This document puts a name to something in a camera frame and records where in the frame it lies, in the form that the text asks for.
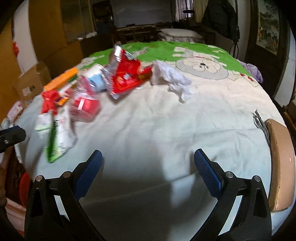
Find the wooden table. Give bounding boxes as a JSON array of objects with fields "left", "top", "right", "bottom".
[{"left": 116, "top": 23, "right": 167, "bottom": 44}]

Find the cardboard box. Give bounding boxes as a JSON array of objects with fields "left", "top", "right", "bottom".
[{"left": 13, "top": 61, "right": 52, "bottom": 101}]

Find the orange box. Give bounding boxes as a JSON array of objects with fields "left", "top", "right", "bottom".
[{"left": 43, "top": 68, "right": 78, "bottom": 91}]

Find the white crumpled plastic bag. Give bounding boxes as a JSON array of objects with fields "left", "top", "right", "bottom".
[{"left": 151, "top": 60, "right": 193, "bottom": 103}]

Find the yellow wooden cabinet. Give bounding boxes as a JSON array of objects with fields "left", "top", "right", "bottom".
[{"left": 28, "top": 0, "right": 84, "bottom": 78}]

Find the green white packet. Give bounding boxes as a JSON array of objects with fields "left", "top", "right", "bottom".
[{"left": 35, "top": 109, "right": 78, "bottom": 163}]

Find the folded patterned quilt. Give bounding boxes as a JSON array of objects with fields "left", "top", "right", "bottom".
[{"left": 158, "top": 35, "right": 205, "bottom": 44}]

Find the black jacket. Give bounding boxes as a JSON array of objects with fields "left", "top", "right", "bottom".
[{"left": 202, "top": 0, "right": 240, "bottom": 39}]

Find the clear red plastic wrapper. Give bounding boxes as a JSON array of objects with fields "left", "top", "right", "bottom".
[{"left": 69, "top": 76, "right": 101, "bottom": 123}]

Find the black coat rack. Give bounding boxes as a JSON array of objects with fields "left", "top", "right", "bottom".
[{"left": 229, "top": 0, "right": 241, "bottom": 57}]

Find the wall painting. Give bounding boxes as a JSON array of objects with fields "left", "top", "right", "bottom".
[{"left": 256, "top": 5, "right": 280, "bottom": 55}]

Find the white printed paper cup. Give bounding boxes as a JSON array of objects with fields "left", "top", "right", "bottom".
[{"left": 82, "top": 64, "right": 105, "bottom": 92}]

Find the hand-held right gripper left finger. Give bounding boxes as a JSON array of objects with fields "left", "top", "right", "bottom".
[{"left": 24, "top": 149, "right": 107, "bottom": 241}]

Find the white pillow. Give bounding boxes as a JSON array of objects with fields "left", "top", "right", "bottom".
[{"left": 158, "top": 28, "right": 205, "bottom": 39}]

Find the red snack packet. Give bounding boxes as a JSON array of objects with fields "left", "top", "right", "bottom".
[{"left": 105, "top": 45, "right": 153, "bottom": 100}]

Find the beige jacket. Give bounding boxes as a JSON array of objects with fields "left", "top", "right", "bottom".
[{"left": 192, "top": 0, "right": 208, "bottom": 22}]

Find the red basin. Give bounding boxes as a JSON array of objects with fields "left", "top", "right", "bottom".
[{"left": 20, "top": 171, "right": 33, "bottom": 208}]

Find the window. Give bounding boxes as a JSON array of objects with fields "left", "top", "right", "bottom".
[{"left": 174, "top": 0, "right": 193, "bottom": 21}]

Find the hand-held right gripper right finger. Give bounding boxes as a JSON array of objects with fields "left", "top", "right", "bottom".
[{"left": 193, "top": 148, "right": 272, "bottom": 241}]

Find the red crumpled wrapper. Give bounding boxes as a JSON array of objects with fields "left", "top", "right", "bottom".
[{"left": 41, "top": 90, "right": 61, "bottom": 114}]

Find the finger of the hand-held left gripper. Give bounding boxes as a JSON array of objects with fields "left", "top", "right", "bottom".
[{"left": 0, "top": 126, "right": 26, "bottom": 153}]

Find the tan wooden board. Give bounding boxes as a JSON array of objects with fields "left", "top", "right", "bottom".
[{"left": 265, "top": 118, "right": 296, "bottom": 212}]

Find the purple cloth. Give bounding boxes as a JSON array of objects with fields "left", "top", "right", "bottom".
[{"left": 242, "top": 61, "right": 263, "bottom": 83}]

